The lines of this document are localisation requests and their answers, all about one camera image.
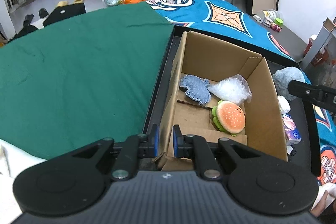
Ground green cloth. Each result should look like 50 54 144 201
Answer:
1 3 173 159

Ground blue patterned blanket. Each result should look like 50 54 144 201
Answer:
147 0 335 185

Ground clear bubble wrap bag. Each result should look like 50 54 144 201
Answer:
208 74 252 106

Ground plush hamburger toy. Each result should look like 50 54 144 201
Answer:
211 101 245 136

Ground yellow slipper left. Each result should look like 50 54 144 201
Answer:
57 1 68 7

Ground person's hand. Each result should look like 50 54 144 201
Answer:
310 191 329 218

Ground brown cardboard box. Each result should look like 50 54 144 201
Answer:
152 30 289 171

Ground white soft lump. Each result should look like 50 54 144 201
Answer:
277 96 291 114

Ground teal round bundle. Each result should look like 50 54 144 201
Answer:
105 0 123 6

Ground black shoes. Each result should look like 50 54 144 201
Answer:
15 8 50 36

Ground red bottle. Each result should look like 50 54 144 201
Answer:
303 34 317 56

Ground black shallow tray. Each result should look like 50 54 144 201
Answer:
143 26 321 176

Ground purple tissue pack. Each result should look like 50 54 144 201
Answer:
282 114 301 145

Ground grey-blue plush ball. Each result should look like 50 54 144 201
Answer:
272 67 305 101

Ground denim fabric patch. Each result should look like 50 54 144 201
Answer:
179 75 211 105

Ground green lidded jar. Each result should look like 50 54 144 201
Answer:
274 18 284 27

